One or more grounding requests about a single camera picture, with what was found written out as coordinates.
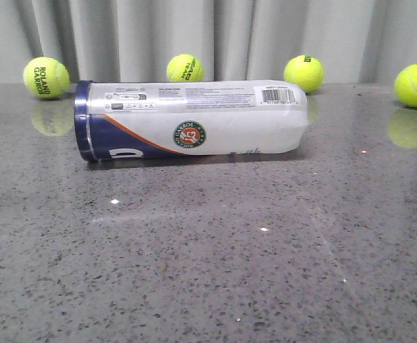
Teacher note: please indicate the white tennis ball can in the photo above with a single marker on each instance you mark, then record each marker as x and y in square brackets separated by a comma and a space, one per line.
[158, 120]

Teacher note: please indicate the Head Team tennis ball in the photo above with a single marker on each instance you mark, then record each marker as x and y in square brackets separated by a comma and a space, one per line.
[184, 68]

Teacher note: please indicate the Roland Garros tennis ball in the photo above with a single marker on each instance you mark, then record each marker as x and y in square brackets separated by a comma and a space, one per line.
[46, 78]

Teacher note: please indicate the Wilson tennis ball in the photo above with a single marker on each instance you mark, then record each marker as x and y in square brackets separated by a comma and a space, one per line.
[305, 71]

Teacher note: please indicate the grey pleated curtain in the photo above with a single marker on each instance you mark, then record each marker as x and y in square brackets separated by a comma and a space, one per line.
[356, 41]

